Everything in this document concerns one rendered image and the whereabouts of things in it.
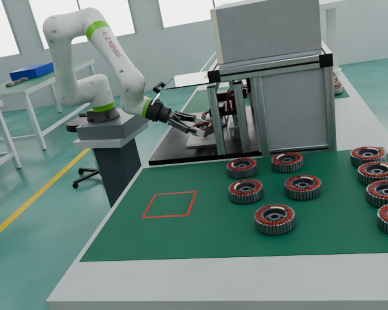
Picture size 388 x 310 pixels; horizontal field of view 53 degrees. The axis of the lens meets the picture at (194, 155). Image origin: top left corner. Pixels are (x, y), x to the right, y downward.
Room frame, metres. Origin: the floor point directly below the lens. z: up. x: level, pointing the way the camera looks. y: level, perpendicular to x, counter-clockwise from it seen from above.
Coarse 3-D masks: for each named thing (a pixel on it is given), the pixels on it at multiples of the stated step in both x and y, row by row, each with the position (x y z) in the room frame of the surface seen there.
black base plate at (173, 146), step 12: (252, 108) 2.00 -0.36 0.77; (228, 120) 1.88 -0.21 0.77; (252, 120) 1.81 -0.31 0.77; (168, 132) 1.87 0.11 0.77; (180, 132) 1.84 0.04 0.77; (228, 132) 1.70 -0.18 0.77; (252, 132) 1.64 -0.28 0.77; (168, 144) 1.70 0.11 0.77; (180, 144) 1.67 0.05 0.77; (228, 144) 1.55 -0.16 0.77; (240, 144) 1.53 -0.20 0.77; (252, 144) 1.50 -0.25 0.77; (156, 156) 1.57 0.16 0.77; (168, 156) 1.55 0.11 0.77; (180, 156) 1.52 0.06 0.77; (192, 156) 1.49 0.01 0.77; (204, 156) 1.47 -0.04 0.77; (216, 156) 1.46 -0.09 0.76; (228, 156) 1.45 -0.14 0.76; (240, 156) 1.44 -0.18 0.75; (252, 156) 1.42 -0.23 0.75
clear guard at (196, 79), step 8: (200, 72) 1.72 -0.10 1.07; (176, 80) 1.65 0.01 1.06; (184, 80) 1.61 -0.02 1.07; (192, 80) 1.58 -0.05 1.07; (200, 80) 1.55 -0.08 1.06; (208, 80) 1.52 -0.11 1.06; (168, 88) 1.52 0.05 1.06; (176, 88) 1.51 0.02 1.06; (160, 96) 1.64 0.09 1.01; (152, 104) 1.54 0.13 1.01
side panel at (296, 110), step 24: (312, 72) 1.35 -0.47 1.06; (264, 96) 1.40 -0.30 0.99; (288, 96) 1.37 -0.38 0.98; (312, 96) 1.35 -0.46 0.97; (264, 120) 1.39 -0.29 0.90; (288, 120) 1.38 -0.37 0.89; (312, 120) 1.35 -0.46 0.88; (264, 144) 1.40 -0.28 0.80; (288, 144) 1.38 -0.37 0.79; (312, 144) 1.36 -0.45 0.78; (336, 144) 1.32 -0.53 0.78
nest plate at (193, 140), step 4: (192, 136) 1.71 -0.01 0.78; (196, 136) 1.70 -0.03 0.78; (208, 136) 1.67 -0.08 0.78; (212, 136) 1.66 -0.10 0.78; (188, 140) 1.66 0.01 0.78; (192, 140) 1.65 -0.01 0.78; (196, 140) 1.64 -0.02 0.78; (200, 140) 1.63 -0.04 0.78; (204, 140) 1.62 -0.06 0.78; (208, 140) 1.61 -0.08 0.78; (212, 140) 1.60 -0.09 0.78; (188, 144) 1.62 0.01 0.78; (192, 144) 1.61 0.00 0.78; (196, 144) 1.61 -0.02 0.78; (200, 144) 1.60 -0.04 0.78; (204, 144) 1.60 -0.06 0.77; (208, 144) 1.59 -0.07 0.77
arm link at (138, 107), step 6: (120, 96) 1.73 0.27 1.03; (144, 96) 1.75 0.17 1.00; (120, 102) 1.73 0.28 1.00; (126, 102) 1.69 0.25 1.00; (132, 102) 1.68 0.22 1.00; (138, 102) 1.69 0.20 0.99; (144, 102) 1.71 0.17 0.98; (126, 108) 1.71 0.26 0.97; (132, 108) 1.70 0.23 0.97; (138, 108) 1.70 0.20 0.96; (144, 108) 1.69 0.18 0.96; (132, 114) 1.73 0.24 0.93; (138, 114) 1.71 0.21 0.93; (144, 114) 1.70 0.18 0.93
